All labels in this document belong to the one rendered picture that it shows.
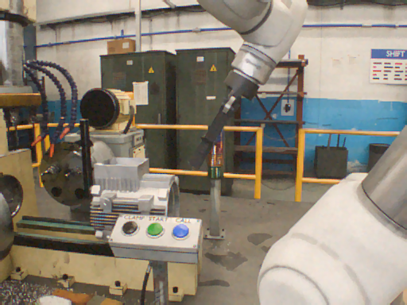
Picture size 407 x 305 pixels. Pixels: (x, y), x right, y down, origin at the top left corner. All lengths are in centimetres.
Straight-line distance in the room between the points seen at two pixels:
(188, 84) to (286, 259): 357
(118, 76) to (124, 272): 363
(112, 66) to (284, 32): 383
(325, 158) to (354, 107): 112
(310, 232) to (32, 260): 81
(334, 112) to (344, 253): 532
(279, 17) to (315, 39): 507
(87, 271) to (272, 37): 76
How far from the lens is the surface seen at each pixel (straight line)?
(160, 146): 404
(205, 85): 379
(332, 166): 527
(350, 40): 579
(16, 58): 96
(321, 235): 38
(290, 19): 65
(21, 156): 112
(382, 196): 37
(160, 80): 400
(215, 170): 104
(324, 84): 563
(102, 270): 89
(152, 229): 57
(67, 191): 118
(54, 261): 95
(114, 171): 78
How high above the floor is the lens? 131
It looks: 10 degrees down
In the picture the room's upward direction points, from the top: straight up
